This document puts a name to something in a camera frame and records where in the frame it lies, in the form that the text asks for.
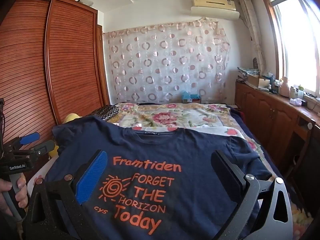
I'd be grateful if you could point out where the mustard knit folded cloth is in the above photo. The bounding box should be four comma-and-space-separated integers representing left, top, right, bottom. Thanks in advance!
107, 114, 123, 124

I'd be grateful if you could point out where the wooden cabinet counter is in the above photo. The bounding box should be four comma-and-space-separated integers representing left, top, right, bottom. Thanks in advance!
235, 80, 320, 188

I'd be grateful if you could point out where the cardboard box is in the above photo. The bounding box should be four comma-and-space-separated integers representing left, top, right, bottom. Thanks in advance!
247, 74, 269, 88

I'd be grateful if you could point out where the stack of folded cloths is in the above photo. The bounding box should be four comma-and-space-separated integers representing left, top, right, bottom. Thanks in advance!
237, 66, 260, 77

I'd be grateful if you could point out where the wooden slatted wardrobe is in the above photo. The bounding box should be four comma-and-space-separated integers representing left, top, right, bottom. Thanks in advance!
0, 0, 110, 155

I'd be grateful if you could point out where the sheer circle pattern curtain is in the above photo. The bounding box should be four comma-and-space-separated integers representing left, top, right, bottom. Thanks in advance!
102, 17, 233, 104

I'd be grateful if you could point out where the black circle pattern folded cloth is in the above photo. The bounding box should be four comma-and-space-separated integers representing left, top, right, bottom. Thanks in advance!
91, 104, 120, 123

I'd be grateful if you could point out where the wooden door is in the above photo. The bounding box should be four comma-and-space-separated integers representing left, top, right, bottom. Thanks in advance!
96, 25, 110, 105

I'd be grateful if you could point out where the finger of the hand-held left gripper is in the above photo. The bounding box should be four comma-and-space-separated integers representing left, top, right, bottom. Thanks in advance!
4, 132, 40, 153
15, 140, 56, 160

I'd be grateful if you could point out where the beige air conditioner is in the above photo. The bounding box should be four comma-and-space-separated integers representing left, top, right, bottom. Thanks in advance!
191, 0, 240, 20

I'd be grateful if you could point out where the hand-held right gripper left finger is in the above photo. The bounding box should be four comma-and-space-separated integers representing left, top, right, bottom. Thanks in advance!
25, 150, 108, 240

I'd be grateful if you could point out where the yellow plush toy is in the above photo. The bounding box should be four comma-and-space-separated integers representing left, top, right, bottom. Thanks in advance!
48, 113, 83, 159

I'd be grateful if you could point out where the floral blanket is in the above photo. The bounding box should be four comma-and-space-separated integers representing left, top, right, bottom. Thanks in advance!
110, 102, 313, 228

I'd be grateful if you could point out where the tied window curtain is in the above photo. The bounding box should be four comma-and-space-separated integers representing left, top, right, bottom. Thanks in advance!
239, 0, 267, 75

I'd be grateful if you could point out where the navy blue printed t-shirt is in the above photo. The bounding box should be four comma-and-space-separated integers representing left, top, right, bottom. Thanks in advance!
45, 115, 273, 240

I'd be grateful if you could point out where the black chair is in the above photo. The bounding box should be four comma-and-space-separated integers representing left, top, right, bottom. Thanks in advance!
285, 127, 320, 220

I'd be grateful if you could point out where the window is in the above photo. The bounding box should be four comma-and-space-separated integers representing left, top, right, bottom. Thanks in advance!
261, 0, 320, 98

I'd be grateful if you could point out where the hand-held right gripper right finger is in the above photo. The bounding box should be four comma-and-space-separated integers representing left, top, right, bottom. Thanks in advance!
211, 150, 293, 240

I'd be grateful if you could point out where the person's left hand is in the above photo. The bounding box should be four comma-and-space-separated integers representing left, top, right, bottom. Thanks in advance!
0, 174, 29, 217

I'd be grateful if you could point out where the pink plastic jug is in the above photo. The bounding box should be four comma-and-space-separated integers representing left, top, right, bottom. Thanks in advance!
279, 77, 290, 97

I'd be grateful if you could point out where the blue tissue box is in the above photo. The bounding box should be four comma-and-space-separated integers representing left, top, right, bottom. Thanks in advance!
181, 91, 202, 103

